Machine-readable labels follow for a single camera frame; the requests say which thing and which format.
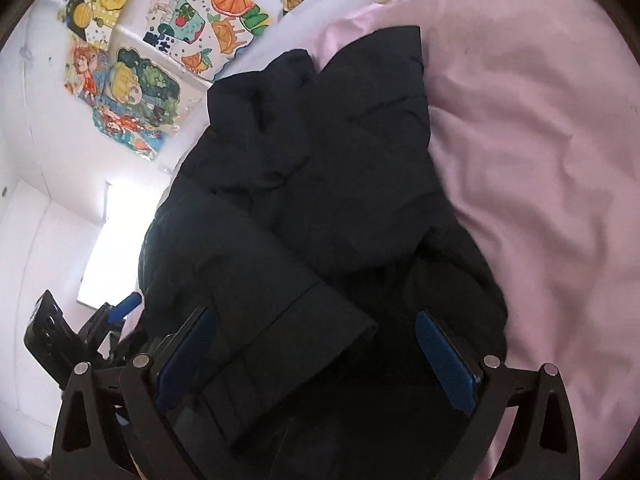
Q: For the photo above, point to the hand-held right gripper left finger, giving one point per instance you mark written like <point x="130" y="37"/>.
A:
<point x="182" y="360"/>

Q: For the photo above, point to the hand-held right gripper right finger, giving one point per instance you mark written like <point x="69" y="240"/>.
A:
<point x="450" y="365"/>

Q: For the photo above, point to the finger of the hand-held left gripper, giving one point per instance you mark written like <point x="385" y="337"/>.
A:
<point x="127" y="304"/>

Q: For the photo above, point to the black padded jacket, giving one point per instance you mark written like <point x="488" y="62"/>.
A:
<point x="325" y="185"/>

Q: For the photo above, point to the pink duvet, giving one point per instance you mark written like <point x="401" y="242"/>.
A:
<point x="525" y="160"/>

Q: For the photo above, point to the cartoon characters wall poster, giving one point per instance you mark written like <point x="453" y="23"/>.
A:
<point x="125" y="90"/>

